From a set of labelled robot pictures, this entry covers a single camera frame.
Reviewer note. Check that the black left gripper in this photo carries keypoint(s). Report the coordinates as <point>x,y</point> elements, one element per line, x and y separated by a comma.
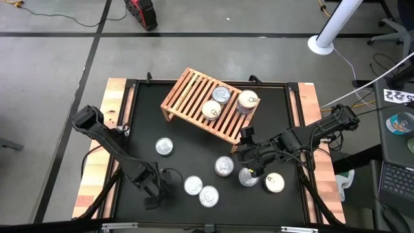
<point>155,186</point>

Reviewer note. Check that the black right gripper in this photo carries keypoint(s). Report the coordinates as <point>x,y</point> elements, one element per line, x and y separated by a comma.
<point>255,152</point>

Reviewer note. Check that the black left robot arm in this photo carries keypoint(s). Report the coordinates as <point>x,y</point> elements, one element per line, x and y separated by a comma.
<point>110,145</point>

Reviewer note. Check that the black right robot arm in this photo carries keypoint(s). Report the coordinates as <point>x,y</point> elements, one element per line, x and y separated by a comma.
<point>310,134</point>

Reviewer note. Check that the wooden slatted shelf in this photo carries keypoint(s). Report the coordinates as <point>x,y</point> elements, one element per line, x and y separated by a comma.
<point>207,106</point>

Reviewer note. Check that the silver-lidded can with pink side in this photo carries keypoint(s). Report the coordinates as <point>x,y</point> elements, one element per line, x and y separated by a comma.
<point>224,166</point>

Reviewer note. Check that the cream-lidded can with gold tab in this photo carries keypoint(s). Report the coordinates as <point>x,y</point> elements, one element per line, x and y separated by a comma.
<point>275,182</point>

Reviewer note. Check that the black table mat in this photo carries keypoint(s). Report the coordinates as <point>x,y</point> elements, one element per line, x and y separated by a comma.
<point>194,155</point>

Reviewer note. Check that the black table clamp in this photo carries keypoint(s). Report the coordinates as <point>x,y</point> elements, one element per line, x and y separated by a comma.
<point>255,78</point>
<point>149,77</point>

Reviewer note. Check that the white and green cloth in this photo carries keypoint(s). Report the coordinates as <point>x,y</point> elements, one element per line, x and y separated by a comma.
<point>345,182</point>

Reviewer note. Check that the dark side table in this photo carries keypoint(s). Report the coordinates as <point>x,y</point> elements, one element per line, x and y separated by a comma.
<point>393,142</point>

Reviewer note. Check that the black keyboard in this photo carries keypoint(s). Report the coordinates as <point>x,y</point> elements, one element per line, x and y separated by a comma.
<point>398,179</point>

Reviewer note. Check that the grey furniture foot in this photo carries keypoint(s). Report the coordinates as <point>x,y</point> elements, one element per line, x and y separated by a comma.
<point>11,144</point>

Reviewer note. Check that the blue-labelled can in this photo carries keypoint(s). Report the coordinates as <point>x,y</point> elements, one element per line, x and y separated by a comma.
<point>400,123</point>

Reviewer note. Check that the green round object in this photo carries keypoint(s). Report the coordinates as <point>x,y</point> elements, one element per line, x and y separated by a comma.
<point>411,145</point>

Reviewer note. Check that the white pole with round base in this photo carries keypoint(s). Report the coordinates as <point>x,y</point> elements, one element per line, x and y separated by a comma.
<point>334,26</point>

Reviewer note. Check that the white paper marker tag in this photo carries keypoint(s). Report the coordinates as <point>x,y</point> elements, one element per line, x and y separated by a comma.
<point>398,96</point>

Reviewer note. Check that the red and black machine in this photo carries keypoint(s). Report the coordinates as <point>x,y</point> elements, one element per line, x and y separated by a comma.
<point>141,13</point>

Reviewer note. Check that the grey office chair base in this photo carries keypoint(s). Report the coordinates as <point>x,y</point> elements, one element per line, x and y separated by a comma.
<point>394,29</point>

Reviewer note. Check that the silver frame bracket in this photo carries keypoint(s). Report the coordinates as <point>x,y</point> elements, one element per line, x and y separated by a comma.
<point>119,226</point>
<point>299,229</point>

